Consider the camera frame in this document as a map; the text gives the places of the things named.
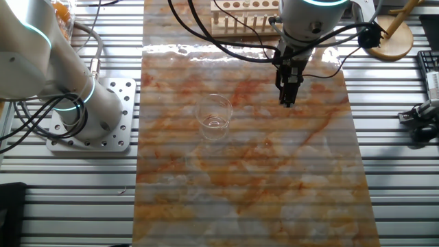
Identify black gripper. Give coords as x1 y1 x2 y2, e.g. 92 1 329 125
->
274 43 315 108

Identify wooden test tube rack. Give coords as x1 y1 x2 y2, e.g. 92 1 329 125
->
209 0 285 38

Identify clear glass beaker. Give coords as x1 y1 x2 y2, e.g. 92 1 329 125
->
194 93 234 141

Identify orange marble pattern mat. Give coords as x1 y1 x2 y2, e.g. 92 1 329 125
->
132 0 381 247

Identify wooden stand with round base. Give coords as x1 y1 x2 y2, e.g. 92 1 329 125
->
359 0 426 62

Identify black keyboard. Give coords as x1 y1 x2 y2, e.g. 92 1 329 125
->
416 50 439 75

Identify black box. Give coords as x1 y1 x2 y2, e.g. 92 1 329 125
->
418 14 439 52

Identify grey corrugated conduit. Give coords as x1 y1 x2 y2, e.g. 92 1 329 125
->
73 21 104 80

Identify clear plastic fruit container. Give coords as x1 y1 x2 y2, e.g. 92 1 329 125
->
49 0 77 44

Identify orange fruit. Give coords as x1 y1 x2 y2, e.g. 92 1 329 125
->
53 1 72 23

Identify thin black wire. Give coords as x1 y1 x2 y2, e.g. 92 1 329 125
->
301 46 361 80

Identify robot cable bundle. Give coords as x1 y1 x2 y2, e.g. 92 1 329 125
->
167 0 380 82

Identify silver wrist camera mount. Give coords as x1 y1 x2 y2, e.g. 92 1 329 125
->
349 0 379 27

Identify black camera clamp mount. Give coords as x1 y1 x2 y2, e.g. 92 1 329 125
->
397 99 439 142

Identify black loose cable loop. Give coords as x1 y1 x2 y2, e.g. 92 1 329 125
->
87 0 121 8

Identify black looped cable bundle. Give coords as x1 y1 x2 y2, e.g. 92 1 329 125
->
0 93 89 155

